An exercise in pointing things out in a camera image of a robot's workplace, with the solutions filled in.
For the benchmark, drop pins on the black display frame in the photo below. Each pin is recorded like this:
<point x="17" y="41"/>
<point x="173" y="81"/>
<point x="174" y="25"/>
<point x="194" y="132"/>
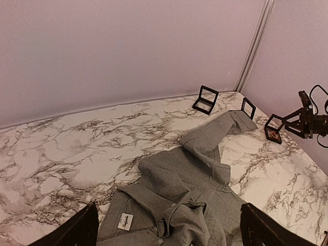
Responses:
<point x="248" y="108"/>
<point x="268" y="127"/>
<point x="204" y="101"/>

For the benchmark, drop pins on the black display frame front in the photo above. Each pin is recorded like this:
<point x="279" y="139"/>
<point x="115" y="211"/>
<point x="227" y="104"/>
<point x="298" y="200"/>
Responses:
<point x="268" y="127"/>

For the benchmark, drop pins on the grey button-up shirt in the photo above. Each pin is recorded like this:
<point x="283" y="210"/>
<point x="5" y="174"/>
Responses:
<point x="183" y="195"/>

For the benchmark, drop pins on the black display frame back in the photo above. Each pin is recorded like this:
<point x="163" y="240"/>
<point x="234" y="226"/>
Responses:
<point x="204" y="101"/>

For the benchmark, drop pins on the right aluminium frame post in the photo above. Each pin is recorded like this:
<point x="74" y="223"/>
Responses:
<point x="255" y="44"/>

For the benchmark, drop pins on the orange portrait brooch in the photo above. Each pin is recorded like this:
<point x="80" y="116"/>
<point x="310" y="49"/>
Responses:
<point x="274" y="135"/>

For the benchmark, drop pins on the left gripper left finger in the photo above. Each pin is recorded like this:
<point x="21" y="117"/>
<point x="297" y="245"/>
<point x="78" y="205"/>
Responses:
<point x="79" y="230"/>

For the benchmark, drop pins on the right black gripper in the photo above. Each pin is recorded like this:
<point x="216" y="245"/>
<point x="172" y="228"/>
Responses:
<point x="314" y="124"/>

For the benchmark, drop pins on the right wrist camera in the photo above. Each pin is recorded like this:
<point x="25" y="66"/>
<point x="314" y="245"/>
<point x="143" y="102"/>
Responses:
<point x="306" y="102"/>

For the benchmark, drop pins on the black display frame middle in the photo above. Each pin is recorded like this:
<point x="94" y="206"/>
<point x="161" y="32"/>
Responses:
<point x="248" y="108"/>

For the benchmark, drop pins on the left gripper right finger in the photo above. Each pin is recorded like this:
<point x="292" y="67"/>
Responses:
<point x="258" y="228"/>

